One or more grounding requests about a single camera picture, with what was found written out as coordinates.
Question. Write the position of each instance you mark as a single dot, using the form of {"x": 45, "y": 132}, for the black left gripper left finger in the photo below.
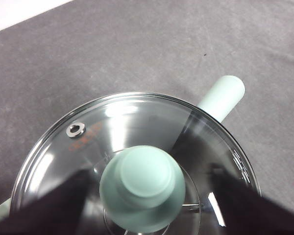
{"x": 51, "y": 213}

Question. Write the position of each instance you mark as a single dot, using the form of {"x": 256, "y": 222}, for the glass lid with mint knob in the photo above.
{"x": 137, "y": 117}

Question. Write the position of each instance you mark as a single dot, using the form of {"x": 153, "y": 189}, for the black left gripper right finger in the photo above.
{"x": 250, "y": 215}

